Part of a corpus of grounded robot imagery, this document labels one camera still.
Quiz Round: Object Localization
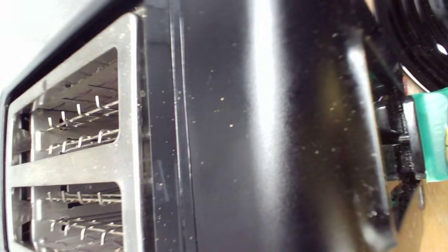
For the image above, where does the black two-slot toaster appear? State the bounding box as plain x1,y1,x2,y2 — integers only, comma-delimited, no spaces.
0,0,426,252

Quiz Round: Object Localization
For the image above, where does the green-taped toaster lever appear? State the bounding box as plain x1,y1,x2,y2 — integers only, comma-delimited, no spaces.
373,87,448,183

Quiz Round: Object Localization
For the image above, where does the black plate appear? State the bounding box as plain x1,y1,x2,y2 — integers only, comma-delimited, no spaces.
372,0,448,92

